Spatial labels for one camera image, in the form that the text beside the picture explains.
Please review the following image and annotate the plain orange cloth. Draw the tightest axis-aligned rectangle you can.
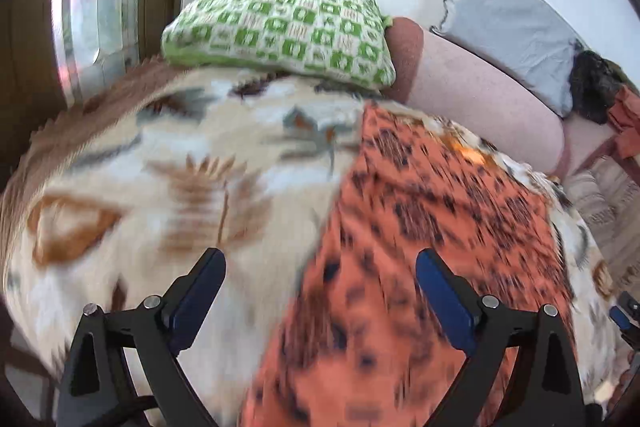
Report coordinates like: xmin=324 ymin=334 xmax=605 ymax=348
xmin=607 ymin=86 xmax=640 ymax=160

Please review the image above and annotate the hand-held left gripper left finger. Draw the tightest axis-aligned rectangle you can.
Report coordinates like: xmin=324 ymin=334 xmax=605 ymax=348
xmin=52 ymin=248 xmax=228 ymax=427

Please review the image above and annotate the beige striped cushion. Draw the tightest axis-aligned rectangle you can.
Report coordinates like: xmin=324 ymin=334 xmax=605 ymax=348
xmin=565 ymin=157 xmax=640 ymax=303

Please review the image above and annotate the brown quilted bed cover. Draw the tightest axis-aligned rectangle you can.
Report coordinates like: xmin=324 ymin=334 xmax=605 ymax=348
xmin=0 ymin=57 xmax=186 ymax=218

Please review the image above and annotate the leaf print plush blanket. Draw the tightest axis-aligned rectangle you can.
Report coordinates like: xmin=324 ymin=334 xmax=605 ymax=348
xmin=0 ymin=67 xmax=631 ymax=427

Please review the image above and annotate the green white checkered pillow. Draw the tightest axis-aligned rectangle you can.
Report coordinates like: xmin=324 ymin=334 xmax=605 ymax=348
xmin=161 ymin=0 xmax=397 ymax=90

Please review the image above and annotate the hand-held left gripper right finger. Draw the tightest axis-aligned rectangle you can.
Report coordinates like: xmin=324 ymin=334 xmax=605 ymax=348
xmin=415 ymin=248 xmax=586 ymax=427

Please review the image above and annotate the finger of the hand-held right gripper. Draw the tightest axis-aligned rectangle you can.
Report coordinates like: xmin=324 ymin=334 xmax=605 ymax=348
xmin=609 ymin=291 xmax=640 ymax=333

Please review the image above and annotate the grey pillow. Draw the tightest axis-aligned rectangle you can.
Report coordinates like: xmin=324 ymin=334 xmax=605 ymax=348
xmin=430 ymin=0 xmax=583 ymax=118

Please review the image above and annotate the dark fuzzy cloth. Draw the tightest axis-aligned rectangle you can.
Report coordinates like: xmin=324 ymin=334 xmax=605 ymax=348
xmin=569 ymin=51 xmax=626 ymax=125

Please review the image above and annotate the orange black floral garment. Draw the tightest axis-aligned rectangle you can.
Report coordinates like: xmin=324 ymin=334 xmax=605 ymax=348
xmin=239 ymin=102 xmax=576 ymax=427

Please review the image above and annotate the pink bolster cushion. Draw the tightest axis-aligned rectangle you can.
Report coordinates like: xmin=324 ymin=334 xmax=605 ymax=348
xmin=385 ymin=17 xmax=621 ymax=178

